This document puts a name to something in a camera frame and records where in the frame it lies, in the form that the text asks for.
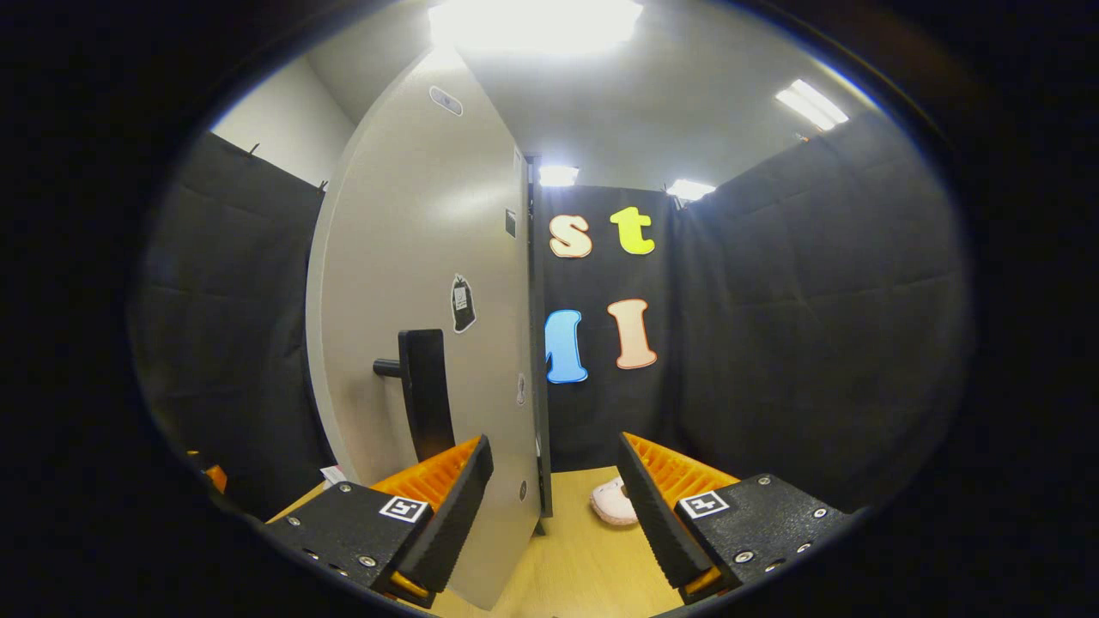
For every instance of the light grey cabinet door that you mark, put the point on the light grey cabinet door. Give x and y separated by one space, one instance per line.
403 215

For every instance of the pink plush toy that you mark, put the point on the pink plush toy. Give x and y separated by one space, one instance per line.
614 506

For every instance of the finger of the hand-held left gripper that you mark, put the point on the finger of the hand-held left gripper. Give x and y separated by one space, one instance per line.
215 476

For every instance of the ceiling light panel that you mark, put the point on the ceiling light panel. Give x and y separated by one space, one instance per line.
558 176
532 24
691 190
811 105

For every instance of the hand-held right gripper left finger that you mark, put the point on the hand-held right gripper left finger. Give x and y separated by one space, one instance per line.
453 524

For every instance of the black backdrop cloth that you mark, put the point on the black backdrop cloth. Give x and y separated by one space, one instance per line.
816 326

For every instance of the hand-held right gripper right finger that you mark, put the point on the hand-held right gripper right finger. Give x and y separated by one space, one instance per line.
657 524

